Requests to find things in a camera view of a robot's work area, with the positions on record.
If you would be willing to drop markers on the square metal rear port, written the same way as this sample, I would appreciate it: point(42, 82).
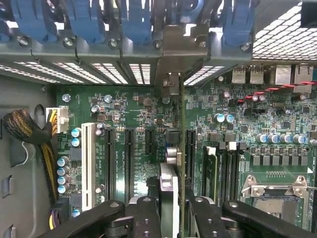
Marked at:
point(283, 75)

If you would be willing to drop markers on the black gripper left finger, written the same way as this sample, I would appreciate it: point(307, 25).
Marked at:
point(99, 218)

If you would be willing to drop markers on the metal network port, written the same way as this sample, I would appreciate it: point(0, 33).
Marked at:
point(303, 77)

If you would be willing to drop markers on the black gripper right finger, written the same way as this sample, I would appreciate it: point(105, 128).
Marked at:
point(252, 220)

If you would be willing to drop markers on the opened slot retainer clip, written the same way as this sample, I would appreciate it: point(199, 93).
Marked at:
point(185, 10)

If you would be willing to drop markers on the CPU socket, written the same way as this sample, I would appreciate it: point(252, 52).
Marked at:
point(275, 205)

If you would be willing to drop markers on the white PCI slot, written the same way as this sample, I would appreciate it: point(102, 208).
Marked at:
point(88, 161)

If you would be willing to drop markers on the thin metal locking lever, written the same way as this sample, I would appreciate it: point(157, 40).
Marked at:
point(312, 189)

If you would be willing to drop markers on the green motherboard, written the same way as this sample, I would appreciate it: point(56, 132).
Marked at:
point(138, 104)

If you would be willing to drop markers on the short black expansion slot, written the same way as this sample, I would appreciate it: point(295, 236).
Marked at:
point(150, 142)

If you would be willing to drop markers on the green RAM stick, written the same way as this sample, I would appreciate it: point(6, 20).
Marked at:
point(210, 178)

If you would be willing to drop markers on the black RAM slot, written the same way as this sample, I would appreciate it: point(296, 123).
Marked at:
point(223, 173)
point(233, 173)

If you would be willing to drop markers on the metal USB port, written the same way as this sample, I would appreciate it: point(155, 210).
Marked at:
point(256, 75)
point(238, 75)

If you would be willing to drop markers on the long black expansion slot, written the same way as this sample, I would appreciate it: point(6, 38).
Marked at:
point(109, 161)
point(191, 153)
point(130, 161)

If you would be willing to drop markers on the white power connector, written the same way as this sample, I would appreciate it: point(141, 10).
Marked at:
point(60, 119)

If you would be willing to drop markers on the black open PC case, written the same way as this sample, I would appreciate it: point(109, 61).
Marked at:
point(24, 86)

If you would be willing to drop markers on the blue slot retainer clip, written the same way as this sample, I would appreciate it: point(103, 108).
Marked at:
point(84, 19)
point(136, 22)
point(32, 17)
point(237, 22)
point(3, 34)

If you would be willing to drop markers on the perforated slot cover plate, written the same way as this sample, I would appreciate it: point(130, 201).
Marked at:
point(110, 73)
point(79, 73)
point(140, 74)
point(203, 74)

